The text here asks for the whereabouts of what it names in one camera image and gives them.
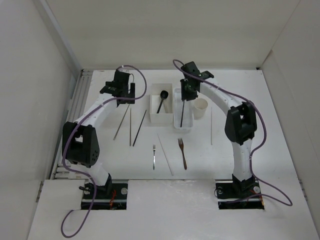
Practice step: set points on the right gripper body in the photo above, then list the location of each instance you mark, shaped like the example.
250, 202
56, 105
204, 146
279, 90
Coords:
186, 92

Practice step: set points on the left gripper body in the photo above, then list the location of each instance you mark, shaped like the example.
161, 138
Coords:
131, 94

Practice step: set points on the black chopstick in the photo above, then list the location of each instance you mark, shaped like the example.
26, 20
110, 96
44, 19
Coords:
139, 128
182, 114

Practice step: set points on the silver chopstick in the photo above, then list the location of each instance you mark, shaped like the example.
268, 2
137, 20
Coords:
211, 126
130, 127

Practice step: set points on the black spoon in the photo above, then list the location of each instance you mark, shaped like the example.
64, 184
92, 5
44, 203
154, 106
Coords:
163, 96

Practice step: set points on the grey metal chopstick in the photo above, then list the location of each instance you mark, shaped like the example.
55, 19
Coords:
121, 122

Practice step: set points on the beige spoon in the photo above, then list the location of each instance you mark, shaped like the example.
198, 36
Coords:
166, 107

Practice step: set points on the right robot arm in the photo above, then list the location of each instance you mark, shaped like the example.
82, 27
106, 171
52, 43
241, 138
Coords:
240, 125

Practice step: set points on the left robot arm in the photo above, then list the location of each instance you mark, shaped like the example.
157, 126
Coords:
80, 144

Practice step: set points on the beige paper cup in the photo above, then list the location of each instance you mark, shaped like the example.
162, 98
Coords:
199, 108

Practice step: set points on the white perforated tray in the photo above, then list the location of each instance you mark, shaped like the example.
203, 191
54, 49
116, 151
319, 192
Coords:
188, 112

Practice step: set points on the white rectangular box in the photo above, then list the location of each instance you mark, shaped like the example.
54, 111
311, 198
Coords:
161, 118

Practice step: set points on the white chopstick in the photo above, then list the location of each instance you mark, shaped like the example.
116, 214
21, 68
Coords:
166, 158

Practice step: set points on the brown wooden fork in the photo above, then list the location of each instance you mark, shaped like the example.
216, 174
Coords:
181, 146

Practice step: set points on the small silver fork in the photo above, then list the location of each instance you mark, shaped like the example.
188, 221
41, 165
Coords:
154, 157

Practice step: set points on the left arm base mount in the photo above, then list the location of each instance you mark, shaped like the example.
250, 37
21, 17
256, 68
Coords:
116, 199

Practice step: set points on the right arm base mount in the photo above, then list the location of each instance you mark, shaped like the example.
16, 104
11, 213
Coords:
229, 199

